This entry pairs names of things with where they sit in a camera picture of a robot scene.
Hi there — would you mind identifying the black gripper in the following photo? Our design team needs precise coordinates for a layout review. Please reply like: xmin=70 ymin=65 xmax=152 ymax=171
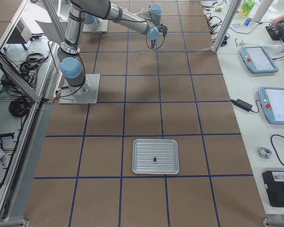
xmin=160 ymin=23 xmax=168 ymax=37

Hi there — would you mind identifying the ribbed silver metal tray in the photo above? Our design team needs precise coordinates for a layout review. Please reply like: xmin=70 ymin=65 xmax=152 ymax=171
xmin=132 ymin=139 xmax=180 ymax=175

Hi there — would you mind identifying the green drink bottle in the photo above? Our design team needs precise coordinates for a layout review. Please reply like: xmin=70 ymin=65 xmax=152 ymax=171
xmin=239 ymin=0 xmax=256 ymax=18

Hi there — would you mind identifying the blue teach pendant far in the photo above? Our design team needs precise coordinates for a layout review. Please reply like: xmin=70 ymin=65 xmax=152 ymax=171
xmin=240 ymin=46 xmax=279 ymax=74

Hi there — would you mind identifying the blue teach pendant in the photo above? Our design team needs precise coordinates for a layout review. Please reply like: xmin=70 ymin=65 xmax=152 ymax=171
xmin=240 ymin=46 xmax=279 ymax=74
xmin=258 ymin=87 xmax=284 ymax=125

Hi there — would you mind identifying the white paper roll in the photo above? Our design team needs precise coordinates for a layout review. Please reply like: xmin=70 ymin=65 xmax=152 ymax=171
xmin=252 ymin=0 xmax=273 ymax=23

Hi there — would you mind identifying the black power adapter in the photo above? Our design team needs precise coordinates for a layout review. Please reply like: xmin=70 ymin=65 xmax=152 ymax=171
xmin=231 ymin=99 xmax=252 ymax=112

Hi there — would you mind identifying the blue teach pendant near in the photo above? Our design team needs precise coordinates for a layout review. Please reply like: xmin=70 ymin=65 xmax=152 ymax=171
xmin=258 ymin=87 xmax=284 ymax=125

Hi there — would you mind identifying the grey electronics box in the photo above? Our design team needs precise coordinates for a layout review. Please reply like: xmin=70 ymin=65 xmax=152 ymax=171
xmin=7 ymin=17 xmax=32 ymax=51

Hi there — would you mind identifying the grey crumpled object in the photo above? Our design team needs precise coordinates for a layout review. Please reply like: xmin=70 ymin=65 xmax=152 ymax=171
xmin=257 ymin=147 xmax=272 ymax=159

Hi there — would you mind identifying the black box on table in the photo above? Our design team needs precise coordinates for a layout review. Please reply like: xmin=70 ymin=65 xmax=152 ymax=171
xmin=262 ymin=171 xmax=284 ymax=208

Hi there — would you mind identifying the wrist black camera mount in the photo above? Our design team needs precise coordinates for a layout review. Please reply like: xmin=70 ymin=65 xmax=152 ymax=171
xmin=151 ymin=40 xmax=156 ymax=50

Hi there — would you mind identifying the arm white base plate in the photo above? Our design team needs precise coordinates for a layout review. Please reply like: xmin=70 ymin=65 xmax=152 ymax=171
xmin=83 ymin=17 xmax=108 ymax=33
xmin=59 ymin=74 xmax=100 ymax=105

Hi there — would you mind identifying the aluminium frame post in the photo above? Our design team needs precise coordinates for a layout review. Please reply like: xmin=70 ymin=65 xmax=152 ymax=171
xmin=211 ymin=0 xmax=241 ymax=53

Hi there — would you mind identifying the coiled black cable bundle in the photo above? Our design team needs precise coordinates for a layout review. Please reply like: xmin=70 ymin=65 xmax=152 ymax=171
xmin=9 ymin=96 xmax=34 ymax=118

